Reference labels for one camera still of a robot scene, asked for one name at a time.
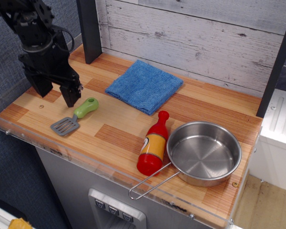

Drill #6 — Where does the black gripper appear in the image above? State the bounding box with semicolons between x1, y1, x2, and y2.
18;31;82;107

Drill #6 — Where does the clear acrylic table guard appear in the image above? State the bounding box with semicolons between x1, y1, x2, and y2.
0;28;262;229

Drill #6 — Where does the white ribbed side shelf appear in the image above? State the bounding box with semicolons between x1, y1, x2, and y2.
249;89;286;190

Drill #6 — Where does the green handled grey spatula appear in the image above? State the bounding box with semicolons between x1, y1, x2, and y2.
50;97;99;136

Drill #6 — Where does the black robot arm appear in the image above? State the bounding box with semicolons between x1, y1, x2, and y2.
0;0;83;107

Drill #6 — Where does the red toy sauce bottle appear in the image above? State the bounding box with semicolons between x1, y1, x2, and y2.
137;111;169;176

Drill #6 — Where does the grey cabinet with button panel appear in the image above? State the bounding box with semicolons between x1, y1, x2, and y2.
34;146;215;229

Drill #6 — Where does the dark upright post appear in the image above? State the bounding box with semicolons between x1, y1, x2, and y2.
76;0;102;64
256;32;286;118

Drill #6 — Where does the dark left upright post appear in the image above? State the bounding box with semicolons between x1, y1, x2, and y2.
76;0;102;64

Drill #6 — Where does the dark right upright post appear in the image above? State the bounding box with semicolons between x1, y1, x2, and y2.
256;32;286;118

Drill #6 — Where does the blue folded cloth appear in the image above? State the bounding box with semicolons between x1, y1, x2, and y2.
105;60;184;115

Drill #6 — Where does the stainless steel pan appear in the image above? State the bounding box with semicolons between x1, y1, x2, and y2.
128;121;243;200

